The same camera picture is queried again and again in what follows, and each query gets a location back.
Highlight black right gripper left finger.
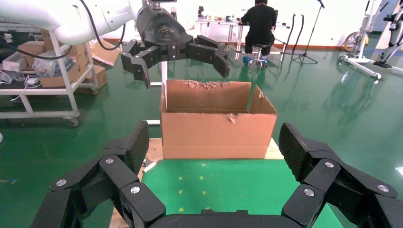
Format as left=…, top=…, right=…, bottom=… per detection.
left=29, top=120, right=166, bottom=228

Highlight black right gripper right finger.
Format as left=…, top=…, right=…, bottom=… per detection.
left=278, top=123, right=403, bottom=228

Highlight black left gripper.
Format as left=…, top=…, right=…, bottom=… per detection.
left=120, top=5, right=230, bottom=89

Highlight flat cardboard sheet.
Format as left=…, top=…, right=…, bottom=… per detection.
left=89, top=39, right=122, bottom=67

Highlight brown cardboard box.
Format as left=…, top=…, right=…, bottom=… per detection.
left=17, top=41, right=45, bottom=59
left=39, top=64, right=79, bottom=88
left=77, top=64, right=108, bottom=95

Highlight large open cardboard carton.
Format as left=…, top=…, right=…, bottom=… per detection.
left=159, top=79, right=278, bottom=160

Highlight stacked brown cardboard boxes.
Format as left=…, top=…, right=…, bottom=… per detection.
left=67, top=43, right=90, bottom=70

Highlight small white box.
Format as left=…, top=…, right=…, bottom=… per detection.
left=2, top=52, right=20, bottom=71

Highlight white table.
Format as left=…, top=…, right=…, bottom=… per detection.
left=194, top=19, right=292, bottom=60

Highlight chrome wheeled stool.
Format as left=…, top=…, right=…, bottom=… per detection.
left=247, top=42, right=271, bottom=68

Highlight seated person in black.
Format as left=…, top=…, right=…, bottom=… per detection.
left=240, top=0, right=278, bottom=65

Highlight black tripod stand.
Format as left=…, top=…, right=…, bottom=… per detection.
left=293, top=0, right=326, bottom=65

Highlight white shelf cart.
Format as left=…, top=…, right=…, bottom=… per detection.
left=0, top=22, right=98, bottom=128

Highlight clear plastic bag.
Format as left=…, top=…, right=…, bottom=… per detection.
left=33, top=50, right=67, bottom=78

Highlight white and black machine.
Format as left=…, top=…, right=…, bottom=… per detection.
left=373, top=8, right=403, bottom=69

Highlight white metal frame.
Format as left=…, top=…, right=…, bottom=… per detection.
left=145, top=60, right=168, bottom=126

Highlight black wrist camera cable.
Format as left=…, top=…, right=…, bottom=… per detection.
left=78, top=0, right=126, bottom=51

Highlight white machine frame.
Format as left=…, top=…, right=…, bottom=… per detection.
left=338, top=0, right=383, bottom=79

